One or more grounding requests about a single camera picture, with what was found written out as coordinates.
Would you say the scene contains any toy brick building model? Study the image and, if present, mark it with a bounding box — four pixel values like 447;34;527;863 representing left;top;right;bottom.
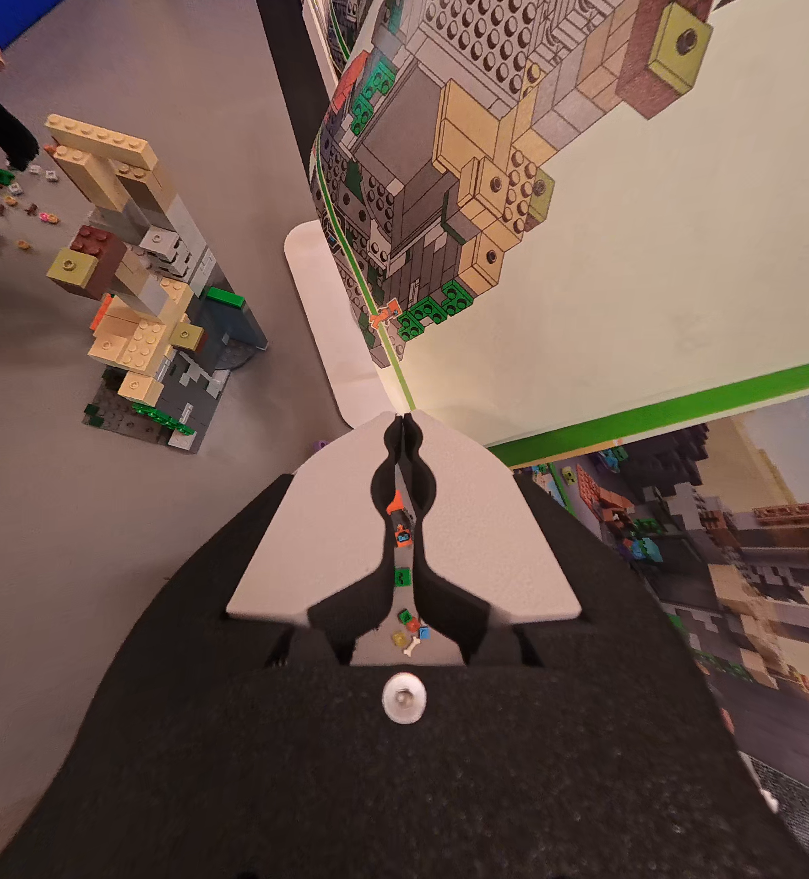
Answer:
43;113;269;456

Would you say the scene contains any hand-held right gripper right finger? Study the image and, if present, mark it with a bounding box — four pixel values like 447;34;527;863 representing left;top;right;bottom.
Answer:
407;411;583;666

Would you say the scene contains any grey desk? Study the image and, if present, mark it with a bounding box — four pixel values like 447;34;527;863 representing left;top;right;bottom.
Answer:
0;0;419;879

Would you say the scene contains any orange and teal toy figure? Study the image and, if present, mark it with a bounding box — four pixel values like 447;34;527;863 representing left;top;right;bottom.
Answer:
387;491;415;547

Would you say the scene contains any white book stand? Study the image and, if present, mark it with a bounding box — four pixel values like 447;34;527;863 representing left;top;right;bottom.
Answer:
282;218;413;432

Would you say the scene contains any brick instruction booklet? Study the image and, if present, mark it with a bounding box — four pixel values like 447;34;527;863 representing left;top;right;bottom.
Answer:
304;0;809;471

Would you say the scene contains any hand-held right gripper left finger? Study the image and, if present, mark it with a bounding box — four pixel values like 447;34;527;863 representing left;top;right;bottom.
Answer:
226;412;407;666

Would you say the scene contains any green toy set box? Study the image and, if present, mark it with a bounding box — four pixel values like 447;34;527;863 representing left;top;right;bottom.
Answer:
514;385;809;811

